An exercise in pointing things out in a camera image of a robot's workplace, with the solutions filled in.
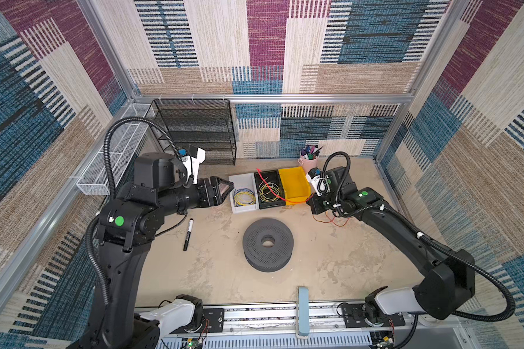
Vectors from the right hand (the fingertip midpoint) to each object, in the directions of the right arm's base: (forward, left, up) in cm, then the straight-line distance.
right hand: (309, 204), depth 81 cm
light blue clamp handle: (-32, +5, -18) cm, 37 cm away
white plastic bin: (+24, +25, -15) cm, 38 cm away
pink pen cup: (+33, -6, -8) cm, 34 cm away
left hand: (-9, +26, +24) cm, 37 cm away
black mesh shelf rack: (+47, +44, +3) cm, 64 cm away
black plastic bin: (+26, +11, -15) cm, 32 cm away
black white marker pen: (0, +49, -17) cm, 51 cm away
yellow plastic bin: (+20, +1, -14) cm, 25 cm away
